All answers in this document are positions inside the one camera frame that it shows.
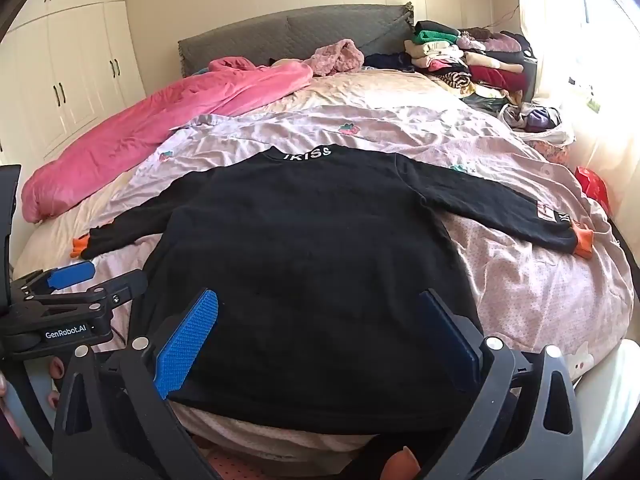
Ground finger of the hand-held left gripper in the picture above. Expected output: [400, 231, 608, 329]
[11, 260, 97, 302]
[30, 269, 149, 313]

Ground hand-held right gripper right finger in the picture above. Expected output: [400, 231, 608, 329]
[415, 288, 585, 480]

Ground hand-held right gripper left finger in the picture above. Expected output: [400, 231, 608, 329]
[52, 287, 221, 480]

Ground black sweater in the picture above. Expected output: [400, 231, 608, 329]
[72, 144, 596, 436]

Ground stack of folded clothes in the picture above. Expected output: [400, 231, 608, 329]
[405, 20, 538, 106]

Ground person's left hand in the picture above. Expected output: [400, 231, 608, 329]
[0, 356, 67, 441]

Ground person's right hand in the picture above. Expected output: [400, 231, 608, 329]
[387, 447, 421, 480]

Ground lilac printed quilt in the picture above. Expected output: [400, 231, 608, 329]
[75, 105, 636, 461]

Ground pink dotted pants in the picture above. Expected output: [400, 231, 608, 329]
[200, 452, 266, 480]

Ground pink blanket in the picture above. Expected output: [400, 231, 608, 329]
[22, 57, 313, 223]

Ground red plastic bag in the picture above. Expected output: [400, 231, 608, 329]
[574, 166, 612, 216]

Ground floral storage box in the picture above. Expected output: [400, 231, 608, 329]
[522, 137, 573, 163]

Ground white wardrobe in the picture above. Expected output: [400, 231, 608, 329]
[0, 0, 146, 171]

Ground cream bed sheet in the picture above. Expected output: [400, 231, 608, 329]
[15, 70, 451, 261]

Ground dark navy garment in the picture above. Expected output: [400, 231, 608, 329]
[364, 51, 416, 72]

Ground grey padded headboard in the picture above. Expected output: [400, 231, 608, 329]
[177, 2, 416, 78]

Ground white curtain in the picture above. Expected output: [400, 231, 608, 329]
[515, 0, 640, 241]

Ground pink fluffy garment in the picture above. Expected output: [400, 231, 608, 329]
[307, 38, 365, 78]

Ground white padded bed frame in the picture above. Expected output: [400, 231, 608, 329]
[575, 340, 640, 466]

